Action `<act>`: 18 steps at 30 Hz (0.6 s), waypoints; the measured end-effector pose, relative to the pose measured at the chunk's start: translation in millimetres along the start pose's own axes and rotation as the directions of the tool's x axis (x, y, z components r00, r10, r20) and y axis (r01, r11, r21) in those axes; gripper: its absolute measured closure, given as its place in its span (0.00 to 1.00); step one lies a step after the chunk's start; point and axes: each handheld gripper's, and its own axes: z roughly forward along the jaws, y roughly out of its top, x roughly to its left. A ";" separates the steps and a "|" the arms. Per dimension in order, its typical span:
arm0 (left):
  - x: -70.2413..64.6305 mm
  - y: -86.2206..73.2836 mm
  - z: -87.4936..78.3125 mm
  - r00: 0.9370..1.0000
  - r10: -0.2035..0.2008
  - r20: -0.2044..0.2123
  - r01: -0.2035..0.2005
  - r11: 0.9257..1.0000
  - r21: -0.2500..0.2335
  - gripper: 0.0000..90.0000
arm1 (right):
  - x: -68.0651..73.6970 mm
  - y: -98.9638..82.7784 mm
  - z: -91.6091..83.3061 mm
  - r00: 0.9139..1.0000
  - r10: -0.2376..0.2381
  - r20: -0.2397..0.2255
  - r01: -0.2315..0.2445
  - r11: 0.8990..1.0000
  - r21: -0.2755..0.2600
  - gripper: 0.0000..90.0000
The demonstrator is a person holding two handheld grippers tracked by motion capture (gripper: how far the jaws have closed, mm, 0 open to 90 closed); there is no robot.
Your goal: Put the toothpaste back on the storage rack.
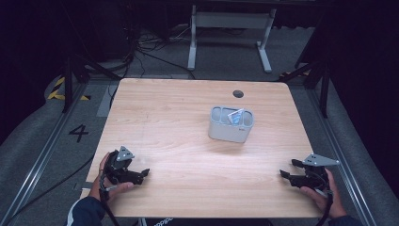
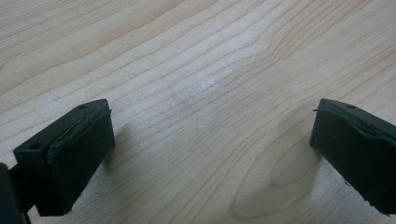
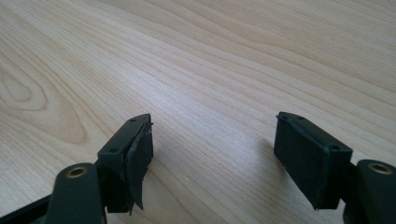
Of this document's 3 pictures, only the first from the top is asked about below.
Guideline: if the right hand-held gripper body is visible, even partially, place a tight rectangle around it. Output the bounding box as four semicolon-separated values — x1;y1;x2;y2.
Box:
295;153;341;191

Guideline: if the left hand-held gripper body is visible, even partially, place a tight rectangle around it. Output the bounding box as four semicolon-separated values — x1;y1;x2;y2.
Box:
103;145;143;186

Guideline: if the grey plastic holder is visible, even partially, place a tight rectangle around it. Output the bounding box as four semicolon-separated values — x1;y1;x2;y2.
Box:
207;105;256;144

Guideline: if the white toothpaste tube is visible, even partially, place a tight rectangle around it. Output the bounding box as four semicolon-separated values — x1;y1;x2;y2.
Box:
227;107;246;125

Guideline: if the person's left hand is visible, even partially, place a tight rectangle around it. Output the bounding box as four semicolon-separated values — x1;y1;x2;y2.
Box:
88;152;136;202

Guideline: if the person's right hand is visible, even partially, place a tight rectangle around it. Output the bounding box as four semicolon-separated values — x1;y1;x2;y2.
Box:
298;168;348;220

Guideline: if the black tripod stand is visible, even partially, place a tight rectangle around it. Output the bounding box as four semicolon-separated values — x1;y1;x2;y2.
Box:
279;59;330;120
61;53;121;114

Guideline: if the yellow black floor tape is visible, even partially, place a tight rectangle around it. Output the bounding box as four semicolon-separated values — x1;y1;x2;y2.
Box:
46;76;92;102

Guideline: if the right hand-held gripper cable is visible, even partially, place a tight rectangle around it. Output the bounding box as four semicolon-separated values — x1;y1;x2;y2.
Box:
314;172;334;226

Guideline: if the hand-held gripper cable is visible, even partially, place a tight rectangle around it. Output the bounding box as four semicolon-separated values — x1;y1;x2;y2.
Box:
99;169;121;226
314;172;334;226

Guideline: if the metal floor rail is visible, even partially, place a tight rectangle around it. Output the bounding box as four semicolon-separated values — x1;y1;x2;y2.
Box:
305;88;377;226
0;82;90;224

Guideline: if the left hand-held gripper cable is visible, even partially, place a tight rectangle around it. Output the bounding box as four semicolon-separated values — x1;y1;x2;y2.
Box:
99;169;121;226

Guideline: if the long black floor cable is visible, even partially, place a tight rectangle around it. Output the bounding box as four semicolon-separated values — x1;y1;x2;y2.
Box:
0;153;96;226

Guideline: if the bundle of black floor cables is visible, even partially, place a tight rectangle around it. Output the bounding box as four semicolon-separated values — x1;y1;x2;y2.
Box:
106;22;197;109

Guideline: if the white metal desk frame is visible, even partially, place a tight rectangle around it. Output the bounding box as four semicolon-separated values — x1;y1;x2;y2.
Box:
186;4;278;74

